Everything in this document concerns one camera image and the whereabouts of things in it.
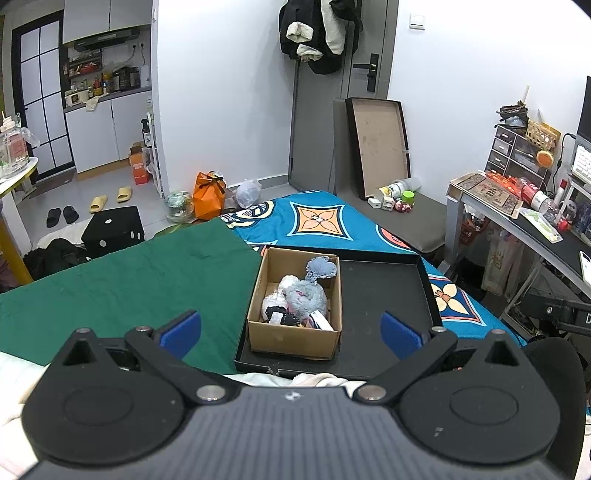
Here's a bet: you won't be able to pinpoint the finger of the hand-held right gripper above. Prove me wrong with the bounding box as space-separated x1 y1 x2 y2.
522 295 578 321

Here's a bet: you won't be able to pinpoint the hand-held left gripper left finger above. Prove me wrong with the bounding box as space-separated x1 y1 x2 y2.
55 310 241 408

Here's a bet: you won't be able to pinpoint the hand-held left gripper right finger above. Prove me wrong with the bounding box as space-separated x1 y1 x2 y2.
352 311 527 408

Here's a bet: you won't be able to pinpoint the black shallow tray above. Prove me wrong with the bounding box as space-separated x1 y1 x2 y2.
234 244 445 381

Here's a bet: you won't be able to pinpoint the grey mouse plush toy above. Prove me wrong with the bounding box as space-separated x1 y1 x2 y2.
283 279 328 319

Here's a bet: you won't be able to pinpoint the blue denim plush patch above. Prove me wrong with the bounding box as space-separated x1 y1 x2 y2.
305 257 338 283

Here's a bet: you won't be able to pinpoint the black flower-shaped pouch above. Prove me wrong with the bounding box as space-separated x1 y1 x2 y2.
265 305 301 328

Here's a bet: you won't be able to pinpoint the brown cardboard box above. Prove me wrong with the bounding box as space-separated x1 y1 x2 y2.
247 247 343 361

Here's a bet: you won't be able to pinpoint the grey desk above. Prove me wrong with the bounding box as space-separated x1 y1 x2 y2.
445 173 591 324

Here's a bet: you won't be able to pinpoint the cream tote bag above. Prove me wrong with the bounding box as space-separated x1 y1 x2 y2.
481 228 525 294

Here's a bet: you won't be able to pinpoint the green blanket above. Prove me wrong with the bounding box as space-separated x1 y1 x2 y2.
0 217 264 374

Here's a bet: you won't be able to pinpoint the green and white packet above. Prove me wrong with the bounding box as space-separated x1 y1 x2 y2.
519 208 564 243

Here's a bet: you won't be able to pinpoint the cream fleece blanket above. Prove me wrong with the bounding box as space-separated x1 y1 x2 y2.
0 353 379 480

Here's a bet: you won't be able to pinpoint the clear plastic bottle red label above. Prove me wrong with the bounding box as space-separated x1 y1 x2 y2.
515 178 561 217

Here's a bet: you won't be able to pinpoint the blue patterned blanket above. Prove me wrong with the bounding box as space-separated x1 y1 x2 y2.
222 189 527 347

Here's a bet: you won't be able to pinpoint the black dice stool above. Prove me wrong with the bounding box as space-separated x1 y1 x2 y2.
82 206 146 259

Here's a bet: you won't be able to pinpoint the clear glass jar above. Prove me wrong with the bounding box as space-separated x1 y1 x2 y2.
164 190 194 224

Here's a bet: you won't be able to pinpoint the brown patterned board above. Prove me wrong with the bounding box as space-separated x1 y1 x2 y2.
455 172 525 215

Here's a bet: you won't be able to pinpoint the red snack packets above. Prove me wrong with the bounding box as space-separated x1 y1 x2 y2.
486 171 520 190

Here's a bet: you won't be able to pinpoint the orange gift bag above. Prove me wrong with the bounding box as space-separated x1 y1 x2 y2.
193 172 227 221

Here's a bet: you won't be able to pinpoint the black clothes pile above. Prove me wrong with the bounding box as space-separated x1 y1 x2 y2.
23 237 90 280

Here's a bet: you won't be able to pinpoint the white keyboard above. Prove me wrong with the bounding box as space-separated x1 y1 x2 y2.
571 145 591 178

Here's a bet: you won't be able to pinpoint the clear plastic jar yellow label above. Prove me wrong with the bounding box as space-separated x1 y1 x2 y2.
378 178 422 199

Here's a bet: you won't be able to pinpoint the white knotted plastic bag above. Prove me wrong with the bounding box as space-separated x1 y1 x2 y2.
235 178 262 208

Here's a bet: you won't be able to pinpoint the grey drawer organizer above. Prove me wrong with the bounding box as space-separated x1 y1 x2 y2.
486 124 555 178

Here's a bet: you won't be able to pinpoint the orange cardboard box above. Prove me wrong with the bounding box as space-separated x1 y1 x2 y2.
128 142 153 185

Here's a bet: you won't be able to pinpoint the woven bamboo basket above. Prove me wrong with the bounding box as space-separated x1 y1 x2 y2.
525 120 561 151

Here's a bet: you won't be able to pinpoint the white narrow rack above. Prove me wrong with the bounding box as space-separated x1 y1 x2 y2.
141 99 167 199

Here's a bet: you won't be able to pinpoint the black tray lid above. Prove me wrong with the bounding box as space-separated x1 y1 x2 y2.
345 97 411 200

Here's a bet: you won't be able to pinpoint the dark wooden model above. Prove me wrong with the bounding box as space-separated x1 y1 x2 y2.
496 104 529 129

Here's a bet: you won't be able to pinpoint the black monitor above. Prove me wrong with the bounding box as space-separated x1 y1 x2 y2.
577 76 591 148

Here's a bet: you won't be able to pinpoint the white lower kitchen cabinet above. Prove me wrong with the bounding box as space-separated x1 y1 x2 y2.
64 90 153 175

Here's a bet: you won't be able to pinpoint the white kitchen cabinet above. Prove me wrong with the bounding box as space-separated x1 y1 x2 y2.
62 0 153 44
64 90 153 175

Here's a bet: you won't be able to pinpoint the grey door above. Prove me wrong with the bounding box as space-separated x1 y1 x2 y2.
290 0 399 195

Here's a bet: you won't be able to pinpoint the yellow round table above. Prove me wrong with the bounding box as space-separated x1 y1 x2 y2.
0 157 40 282

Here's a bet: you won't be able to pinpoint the clear plastic container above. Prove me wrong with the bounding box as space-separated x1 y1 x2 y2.
0 113 28 178

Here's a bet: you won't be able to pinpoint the black door lock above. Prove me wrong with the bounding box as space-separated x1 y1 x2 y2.
352 53 380 93

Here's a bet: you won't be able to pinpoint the black framed sliding door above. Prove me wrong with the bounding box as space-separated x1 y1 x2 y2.
11 11 77 183

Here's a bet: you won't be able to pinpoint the range hood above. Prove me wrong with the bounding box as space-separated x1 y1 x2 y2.
73 28 141 51

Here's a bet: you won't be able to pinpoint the black and white hanging jacket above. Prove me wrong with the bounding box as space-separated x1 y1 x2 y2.
278 0 362 75

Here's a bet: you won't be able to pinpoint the white upper kitchen cabinet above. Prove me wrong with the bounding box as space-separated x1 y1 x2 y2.
62 0 153 44

